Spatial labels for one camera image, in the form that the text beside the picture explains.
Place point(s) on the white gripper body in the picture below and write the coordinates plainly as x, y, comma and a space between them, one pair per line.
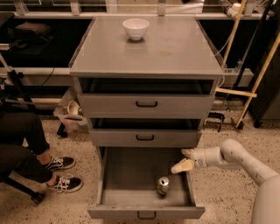
199, 158

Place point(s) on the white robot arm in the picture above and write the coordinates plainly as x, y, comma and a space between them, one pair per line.
232, 155

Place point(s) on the bottom grey drawer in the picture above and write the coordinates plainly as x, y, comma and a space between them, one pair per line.
128, 186

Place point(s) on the grey drawer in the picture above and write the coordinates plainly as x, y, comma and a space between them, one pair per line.
145, 98
128, 186
145, 132

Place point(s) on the grey drawer cabinet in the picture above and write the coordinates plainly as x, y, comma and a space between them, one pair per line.
172, 48

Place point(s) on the middle grey drawer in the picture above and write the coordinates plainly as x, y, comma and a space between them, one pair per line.
145, 132

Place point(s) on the top grey drawer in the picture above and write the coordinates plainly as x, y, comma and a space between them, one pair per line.
145, 98

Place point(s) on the clear plastic bin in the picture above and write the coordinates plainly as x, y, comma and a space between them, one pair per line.
71, 122

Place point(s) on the lower black white sneaker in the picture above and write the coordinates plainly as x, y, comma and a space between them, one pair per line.
66, 184

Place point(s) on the black white sneaker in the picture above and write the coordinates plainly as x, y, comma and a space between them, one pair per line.
60, 163
66, 184

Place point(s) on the white cup in bin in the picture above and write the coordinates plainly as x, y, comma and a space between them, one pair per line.
73, 108

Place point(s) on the upper black white sneaker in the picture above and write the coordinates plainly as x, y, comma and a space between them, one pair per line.
60, 163

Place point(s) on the white ceramic bowl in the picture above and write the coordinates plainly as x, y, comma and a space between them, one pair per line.
135, 28

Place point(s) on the black chair base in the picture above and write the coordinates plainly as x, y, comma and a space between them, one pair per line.
36, 197

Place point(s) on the seated person black trousers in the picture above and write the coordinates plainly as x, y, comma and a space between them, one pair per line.
22, 139

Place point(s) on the black tripod stand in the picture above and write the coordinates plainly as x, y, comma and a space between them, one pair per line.
15, 80

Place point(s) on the dark box on shelf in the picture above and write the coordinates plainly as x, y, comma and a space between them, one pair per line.
28, 28

